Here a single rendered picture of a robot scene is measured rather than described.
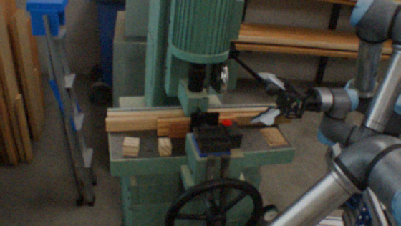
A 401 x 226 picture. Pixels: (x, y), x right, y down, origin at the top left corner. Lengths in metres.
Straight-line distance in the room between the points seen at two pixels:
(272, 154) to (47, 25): 1.10
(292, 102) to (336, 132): 0.22
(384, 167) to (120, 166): 0.73
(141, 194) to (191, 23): 0.55
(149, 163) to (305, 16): 3.00
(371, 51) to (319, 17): 2.64
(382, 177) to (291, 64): 3.34
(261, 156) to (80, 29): 2.64
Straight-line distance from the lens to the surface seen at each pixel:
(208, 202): 1.10
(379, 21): 1.23
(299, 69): 4.08
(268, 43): 3.36
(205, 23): 1.04
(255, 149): 1.22
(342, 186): 0.81
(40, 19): 1.74
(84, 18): 3.54
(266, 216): 1.34
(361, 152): 0.78
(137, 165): 1.13
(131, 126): 1.23
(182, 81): 1.26
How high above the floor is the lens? 1.58
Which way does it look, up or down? 30 degrees down
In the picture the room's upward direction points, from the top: 8 degrees clockwise
